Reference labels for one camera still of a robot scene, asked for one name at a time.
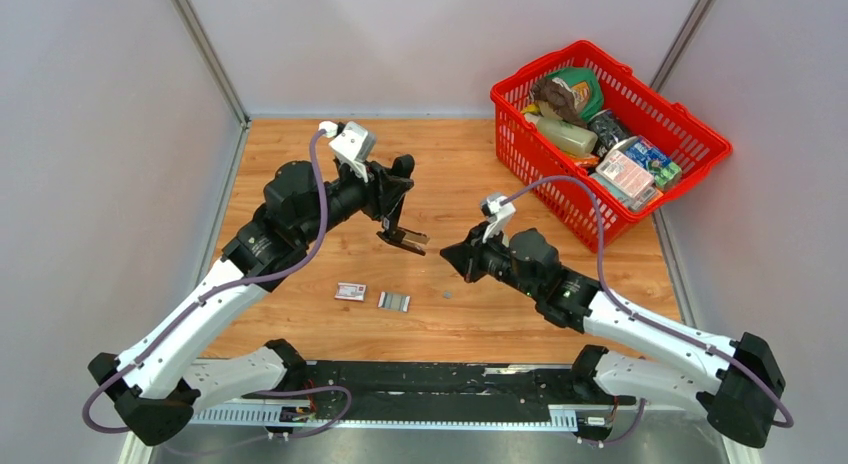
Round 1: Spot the blue green packaged item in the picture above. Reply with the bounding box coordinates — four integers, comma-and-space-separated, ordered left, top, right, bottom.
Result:
624, 136, 683, 192

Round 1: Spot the white red staple box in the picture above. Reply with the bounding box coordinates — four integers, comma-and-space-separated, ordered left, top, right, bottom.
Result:
334, 282, 367, 302

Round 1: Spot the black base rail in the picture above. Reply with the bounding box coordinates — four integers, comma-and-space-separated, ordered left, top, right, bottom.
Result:
240, 360, 637, 426

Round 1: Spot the green brown snack bag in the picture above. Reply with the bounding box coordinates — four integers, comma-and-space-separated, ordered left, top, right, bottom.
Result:
530, 67, 605, 128

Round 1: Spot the pale plastic bottle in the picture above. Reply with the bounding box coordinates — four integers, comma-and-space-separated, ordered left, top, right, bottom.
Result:
523, 113, 597, 158

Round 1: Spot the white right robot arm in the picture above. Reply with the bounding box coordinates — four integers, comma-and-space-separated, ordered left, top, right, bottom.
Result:
439, 224, 790, 449

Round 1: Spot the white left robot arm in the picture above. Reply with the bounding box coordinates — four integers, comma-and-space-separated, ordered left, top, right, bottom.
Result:
88, 154, 415, 446

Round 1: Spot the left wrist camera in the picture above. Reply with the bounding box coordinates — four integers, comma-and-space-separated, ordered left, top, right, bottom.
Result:
329, 121, 377, 183

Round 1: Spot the dark foil packet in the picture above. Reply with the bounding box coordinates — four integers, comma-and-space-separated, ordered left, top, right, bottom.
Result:
587, 109, 633, 148

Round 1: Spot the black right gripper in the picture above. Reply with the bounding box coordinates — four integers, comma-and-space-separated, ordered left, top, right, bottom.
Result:
439, 223, 540, 302

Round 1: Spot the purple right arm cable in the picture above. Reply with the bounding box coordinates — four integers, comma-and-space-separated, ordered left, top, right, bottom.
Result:
500, 176, 795, 446

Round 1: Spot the pink packaged item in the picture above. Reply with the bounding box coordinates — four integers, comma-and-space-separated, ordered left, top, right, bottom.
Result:
596, 150, 657, 202

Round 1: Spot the black stapler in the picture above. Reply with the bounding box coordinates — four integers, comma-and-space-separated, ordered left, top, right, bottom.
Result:
376, 227, 430, 256

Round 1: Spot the red plastic basket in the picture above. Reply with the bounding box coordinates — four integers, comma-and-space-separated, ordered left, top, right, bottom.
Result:
490, 40, 733, 251

